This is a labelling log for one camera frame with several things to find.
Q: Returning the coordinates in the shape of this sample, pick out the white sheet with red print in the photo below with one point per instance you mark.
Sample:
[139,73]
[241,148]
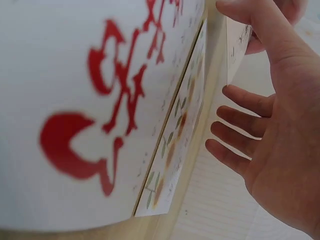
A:
[62,75]

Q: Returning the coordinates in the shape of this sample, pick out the person's right hand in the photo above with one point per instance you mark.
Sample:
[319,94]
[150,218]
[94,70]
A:
[287,125]

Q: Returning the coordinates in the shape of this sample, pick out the small white printed card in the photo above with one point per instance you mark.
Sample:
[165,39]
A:
[236,50]

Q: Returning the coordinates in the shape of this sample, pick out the person's left hand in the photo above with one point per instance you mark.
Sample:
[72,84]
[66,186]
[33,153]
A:
[298,11]

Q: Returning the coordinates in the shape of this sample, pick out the white lined paper sheet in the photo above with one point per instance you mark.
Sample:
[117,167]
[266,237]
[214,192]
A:
[212,200]

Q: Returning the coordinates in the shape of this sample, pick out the flower print card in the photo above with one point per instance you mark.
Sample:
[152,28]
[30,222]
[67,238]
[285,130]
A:
[175,140]

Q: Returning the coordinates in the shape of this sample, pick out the person's left fingers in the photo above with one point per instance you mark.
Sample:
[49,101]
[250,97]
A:
[255,47]

